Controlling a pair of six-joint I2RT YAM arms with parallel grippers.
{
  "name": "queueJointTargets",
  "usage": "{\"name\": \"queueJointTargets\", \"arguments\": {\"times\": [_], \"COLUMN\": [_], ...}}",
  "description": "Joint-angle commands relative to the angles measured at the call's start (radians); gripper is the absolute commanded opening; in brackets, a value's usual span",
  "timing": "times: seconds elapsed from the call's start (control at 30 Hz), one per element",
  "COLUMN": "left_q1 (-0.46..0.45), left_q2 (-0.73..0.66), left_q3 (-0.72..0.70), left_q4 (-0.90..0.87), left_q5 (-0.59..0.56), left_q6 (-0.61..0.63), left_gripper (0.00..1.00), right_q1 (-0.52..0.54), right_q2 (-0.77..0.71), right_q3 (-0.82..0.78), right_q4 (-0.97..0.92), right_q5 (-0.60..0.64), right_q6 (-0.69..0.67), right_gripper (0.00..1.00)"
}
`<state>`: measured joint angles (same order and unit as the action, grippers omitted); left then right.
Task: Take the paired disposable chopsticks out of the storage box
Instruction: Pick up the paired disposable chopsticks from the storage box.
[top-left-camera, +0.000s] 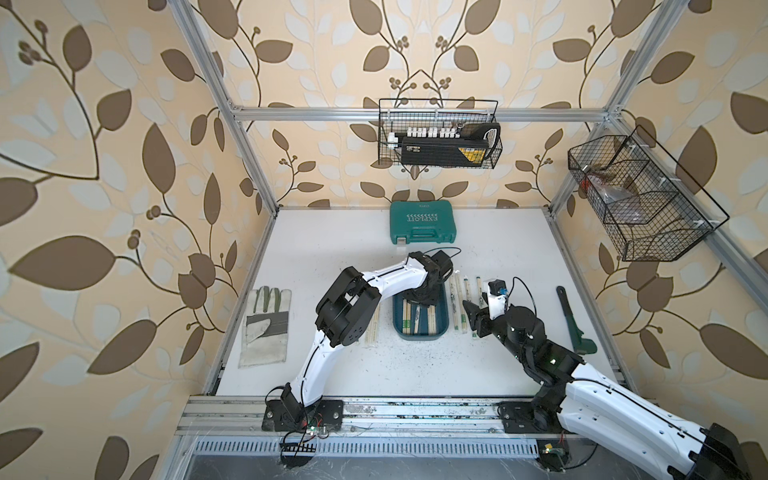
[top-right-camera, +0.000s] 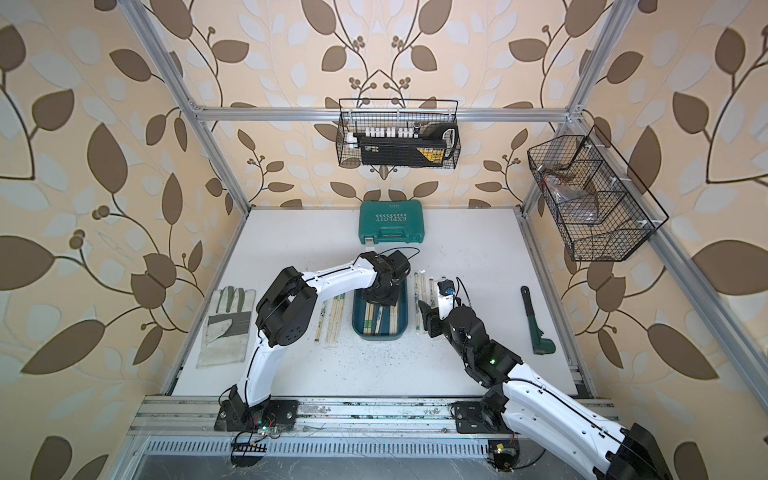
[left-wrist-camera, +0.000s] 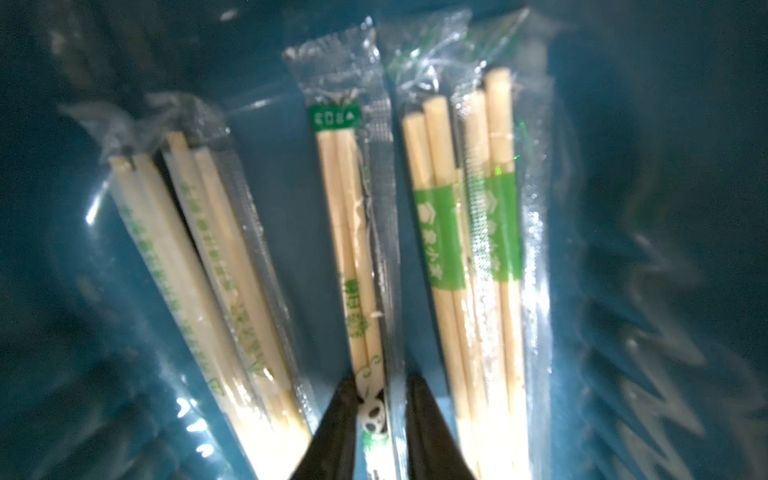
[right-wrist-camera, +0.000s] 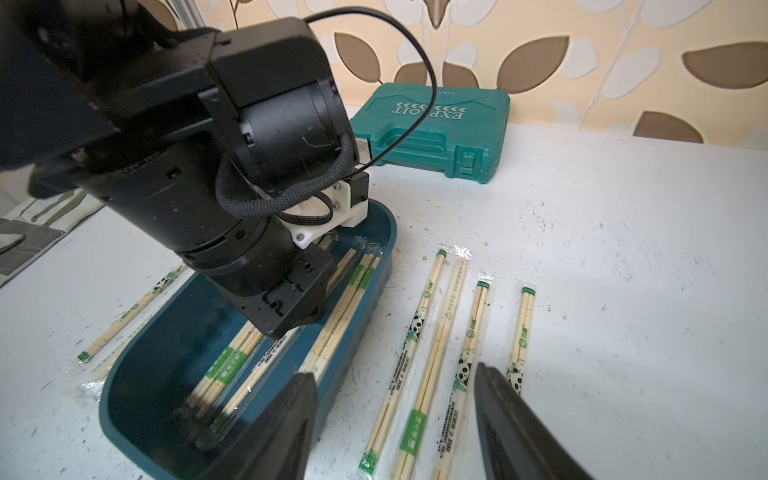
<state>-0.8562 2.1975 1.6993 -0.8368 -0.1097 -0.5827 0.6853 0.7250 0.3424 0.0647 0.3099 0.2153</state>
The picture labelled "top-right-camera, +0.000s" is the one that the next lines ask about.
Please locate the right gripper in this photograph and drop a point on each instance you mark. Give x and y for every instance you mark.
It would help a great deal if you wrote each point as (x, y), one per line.
(431, 320)

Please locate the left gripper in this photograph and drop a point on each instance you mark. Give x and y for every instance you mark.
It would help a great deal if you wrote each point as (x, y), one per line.
(378, 301)

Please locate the teal plastic storage box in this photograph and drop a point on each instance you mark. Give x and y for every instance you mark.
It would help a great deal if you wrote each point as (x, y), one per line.
(381, 325)

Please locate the chopsticks pair green band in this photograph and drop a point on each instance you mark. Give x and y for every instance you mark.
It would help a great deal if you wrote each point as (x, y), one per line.
(321, 321)

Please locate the chopsticks pair panda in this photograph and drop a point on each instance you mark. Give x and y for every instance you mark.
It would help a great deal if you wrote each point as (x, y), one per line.
(416, 281)

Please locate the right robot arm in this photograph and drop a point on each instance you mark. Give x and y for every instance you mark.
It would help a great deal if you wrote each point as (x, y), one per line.
(522, 401)

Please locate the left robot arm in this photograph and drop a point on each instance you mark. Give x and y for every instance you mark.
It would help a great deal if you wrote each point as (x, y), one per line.
(285, 310)

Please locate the wrapped chopsticks pair box right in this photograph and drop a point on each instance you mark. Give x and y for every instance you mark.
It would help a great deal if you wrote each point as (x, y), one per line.
(393, 320)

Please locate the wrapped chopsticks pair box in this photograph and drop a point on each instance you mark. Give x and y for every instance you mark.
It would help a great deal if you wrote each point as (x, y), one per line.
(369, 320)
(393, 320)

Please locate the wrapped chopsticks pair box left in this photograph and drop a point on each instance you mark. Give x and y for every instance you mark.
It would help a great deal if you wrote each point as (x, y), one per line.
(369, 320)

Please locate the black yellow box in basket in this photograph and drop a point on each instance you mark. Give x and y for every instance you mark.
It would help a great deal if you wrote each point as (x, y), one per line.
(436, 150)

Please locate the green tool case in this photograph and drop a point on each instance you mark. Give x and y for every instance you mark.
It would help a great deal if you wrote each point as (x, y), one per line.
(391, 222)

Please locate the green pipe wrench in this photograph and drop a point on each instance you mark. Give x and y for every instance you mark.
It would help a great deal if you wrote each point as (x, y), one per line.
(540, 344)

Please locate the grey work glove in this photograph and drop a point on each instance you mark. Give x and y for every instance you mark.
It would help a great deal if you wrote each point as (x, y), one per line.
(226, 330)

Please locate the plastic bag in basket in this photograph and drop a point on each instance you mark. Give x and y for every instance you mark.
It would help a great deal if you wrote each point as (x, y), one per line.
(574, 205)

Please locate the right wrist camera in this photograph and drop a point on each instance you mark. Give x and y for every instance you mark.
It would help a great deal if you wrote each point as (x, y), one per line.
(445, 297)

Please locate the black wire basket back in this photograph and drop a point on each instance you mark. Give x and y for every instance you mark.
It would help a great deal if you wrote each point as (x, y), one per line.
(398, 132)

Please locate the black wire basket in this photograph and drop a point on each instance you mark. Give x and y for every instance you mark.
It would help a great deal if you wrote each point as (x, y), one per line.
(398, 132)
(601, 207)

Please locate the black wire basket right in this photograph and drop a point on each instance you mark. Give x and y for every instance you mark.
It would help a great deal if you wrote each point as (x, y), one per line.
(601, 207)

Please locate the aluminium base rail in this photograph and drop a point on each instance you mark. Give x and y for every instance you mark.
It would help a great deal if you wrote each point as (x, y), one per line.
(307, 416)

